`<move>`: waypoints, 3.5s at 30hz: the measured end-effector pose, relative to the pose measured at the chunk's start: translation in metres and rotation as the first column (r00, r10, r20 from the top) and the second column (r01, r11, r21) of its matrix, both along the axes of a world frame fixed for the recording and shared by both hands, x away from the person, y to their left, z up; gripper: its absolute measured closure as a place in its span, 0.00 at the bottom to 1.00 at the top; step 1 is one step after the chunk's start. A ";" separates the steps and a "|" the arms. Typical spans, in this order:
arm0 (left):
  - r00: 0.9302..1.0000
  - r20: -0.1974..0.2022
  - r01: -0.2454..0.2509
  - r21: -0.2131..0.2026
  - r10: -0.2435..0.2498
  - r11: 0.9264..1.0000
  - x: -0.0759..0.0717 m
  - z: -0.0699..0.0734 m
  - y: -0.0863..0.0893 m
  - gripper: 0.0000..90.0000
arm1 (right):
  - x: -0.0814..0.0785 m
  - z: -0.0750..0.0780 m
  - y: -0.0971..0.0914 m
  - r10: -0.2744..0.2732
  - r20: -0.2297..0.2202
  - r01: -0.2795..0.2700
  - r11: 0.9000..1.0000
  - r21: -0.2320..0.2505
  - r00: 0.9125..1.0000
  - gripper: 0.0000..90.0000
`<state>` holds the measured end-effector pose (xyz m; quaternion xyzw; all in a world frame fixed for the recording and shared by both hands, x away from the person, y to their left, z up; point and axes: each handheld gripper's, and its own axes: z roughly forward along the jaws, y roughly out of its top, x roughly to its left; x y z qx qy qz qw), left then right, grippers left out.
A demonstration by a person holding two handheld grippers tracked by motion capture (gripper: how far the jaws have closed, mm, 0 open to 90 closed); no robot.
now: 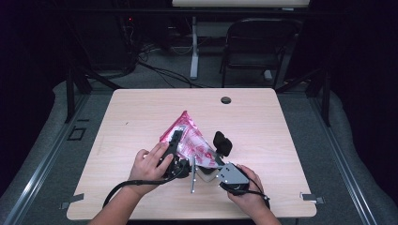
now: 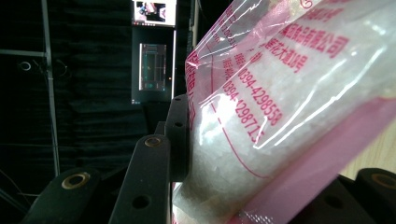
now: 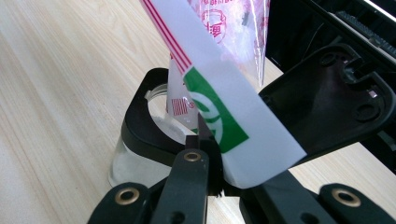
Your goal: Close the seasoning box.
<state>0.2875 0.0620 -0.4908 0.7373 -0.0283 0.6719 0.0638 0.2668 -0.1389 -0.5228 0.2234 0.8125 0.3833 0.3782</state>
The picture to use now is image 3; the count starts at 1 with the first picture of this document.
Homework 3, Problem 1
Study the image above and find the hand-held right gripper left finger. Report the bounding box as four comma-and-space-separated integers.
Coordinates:
150, 112, 224, 224

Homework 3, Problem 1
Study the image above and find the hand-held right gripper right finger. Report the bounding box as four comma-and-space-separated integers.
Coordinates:
238, 169, 338, 224

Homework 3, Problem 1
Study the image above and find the glass jar with black lid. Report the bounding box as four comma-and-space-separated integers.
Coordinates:
107, 42, 396, 189

